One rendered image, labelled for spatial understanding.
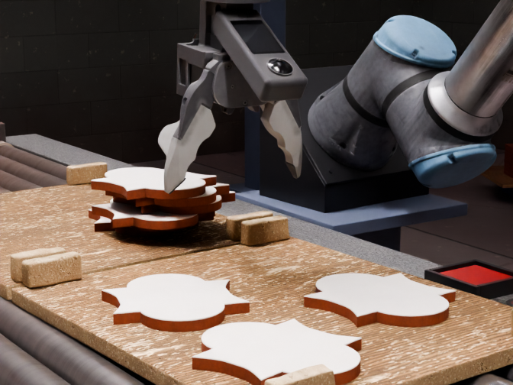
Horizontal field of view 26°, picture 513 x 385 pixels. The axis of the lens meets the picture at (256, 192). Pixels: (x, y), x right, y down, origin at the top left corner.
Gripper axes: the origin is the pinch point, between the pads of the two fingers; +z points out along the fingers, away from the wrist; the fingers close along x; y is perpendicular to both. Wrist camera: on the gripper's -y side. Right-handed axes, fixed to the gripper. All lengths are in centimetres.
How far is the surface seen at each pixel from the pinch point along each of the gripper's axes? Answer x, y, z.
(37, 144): -13, 97, 19
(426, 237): -258, 275, 127
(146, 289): 11.8, -3.8, 7.5
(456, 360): -3.4, -30.7, 6.5
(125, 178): 3.1, 20.5, 3.9
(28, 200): 6.8, 43.8, 12.7
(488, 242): -277, 255, 125
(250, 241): -6.6, 8.3, 9.0
